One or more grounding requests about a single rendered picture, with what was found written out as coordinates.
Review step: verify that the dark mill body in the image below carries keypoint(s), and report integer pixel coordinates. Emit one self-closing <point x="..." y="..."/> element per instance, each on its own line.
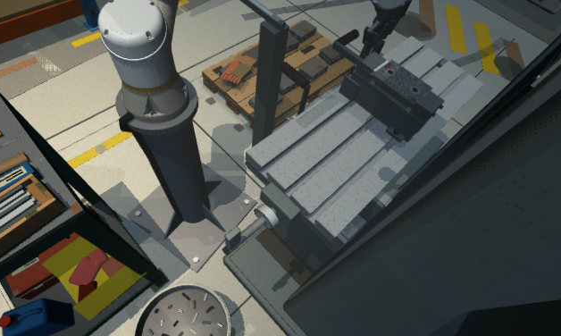
<point x="471" y="224"/>

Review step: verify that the dark grey plate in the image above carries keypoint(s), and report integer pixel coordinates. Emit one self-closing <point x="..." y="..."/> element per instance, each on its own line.
<point x="331" y="53"/>
<point x="286" y="83"/>
<point x="313" y="67"/>
<point x="303" y="30"/>

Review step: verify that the brown cardboard tube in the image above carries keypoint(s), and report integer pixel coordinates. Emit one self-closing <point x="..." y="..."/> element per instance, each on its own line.
<point x="3" y="168"/>

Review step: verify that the wooden tray with grey rods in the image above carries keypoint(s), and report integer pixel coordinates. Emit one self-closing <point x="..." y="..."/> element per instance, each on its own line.
<point x="10" y="210"/>

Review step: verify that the blue stand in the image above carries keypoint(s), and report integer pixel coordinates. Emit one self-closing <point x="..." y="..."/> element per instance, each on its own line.
<point x="90" y="14"/>

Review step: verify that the grey floor tray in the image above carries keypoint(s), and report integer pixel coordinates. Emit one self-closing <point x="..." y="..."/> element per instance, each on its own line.
<point x="252" y="275"/>

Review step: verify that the dark steel post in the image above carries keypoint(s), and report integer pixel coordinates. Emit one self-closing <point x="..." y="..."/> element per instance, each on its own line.
<point x="269" y="84"/>

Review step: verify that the orange ribbed box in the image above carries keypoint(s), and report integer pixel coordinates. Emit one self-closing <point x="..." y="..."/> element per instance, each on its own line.
<point x="231" y="72"/>

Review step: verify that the red toolbox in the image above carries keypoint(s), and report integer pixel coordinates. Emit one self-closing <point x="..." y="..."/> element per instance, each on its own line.
<point x="26" y="280"/>

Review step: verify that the orange workbench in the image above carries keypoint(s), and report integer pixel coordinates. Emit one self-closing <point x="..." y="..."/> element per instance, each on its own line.
<point x="24" y="16"/>

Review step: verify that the black shelf cart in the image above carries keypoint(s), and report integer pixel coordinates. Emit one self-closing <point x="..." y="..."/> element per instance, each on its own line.
<point x="103" y="233"/>

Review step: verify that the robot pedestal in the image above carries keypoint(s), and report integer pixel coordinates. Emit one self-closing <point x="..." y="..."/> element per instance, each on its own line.
<point x="173" y="158"/>

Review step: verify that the blue jerry can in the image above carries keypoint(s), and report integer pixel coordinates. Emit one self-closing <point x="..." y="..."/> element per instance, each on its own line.
<point x="38" y="319"/>

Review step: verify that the wooden pallet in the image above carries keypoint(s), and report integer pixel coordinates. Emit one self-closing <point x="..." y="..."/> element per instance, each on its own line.
<point x="238" y="95"/>

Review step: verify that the blue labelled box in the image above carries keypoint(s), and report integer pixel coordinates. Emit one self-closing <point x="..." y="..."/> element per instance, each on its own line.
<point x="10" y="179"/>

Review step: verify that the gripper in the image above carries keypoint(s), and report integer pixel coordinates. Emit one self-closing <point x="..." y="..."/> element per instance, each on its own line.
<point x="386" y="19"/>

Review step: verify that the black bar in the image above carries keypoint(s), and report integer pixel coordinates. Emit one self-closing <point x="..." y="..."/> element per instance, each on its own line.
<point x="299" y="81"/>

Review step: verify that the silver table crank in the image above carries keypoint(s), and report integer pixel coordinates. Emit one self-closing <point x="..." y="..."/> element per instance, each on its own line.
<point x="262" y="220"/>

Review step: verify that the round grey scrap bin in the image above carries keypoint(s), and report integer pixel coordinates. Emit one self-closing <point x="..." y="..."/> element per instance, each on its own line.
<point x="182" y="312"/>

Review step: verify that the red rag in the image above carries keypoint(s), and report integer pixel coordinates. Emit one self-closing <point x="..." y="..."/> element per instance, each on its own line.
<point x="87" y="270"/>

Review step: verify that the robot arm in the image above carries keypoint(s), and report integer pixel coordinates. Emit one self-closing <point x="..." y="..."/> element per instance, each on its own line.
<point x="140" y="42"/>

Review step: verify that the dark grey vise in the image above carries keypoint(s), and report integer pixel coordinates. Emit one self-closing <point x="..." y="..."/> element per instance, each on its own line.
<point x="383" y="105"/>

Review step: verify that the speckled grey wear plate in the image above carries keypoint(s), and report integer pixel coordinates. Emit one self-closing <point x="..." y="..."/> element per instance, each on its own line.
<point x="401" y="81"/>

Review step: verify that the grey slotted mill table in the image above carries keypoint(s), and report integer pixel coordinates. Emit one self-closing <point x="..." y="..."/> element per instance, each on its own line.
<point x="332" y="158"/>

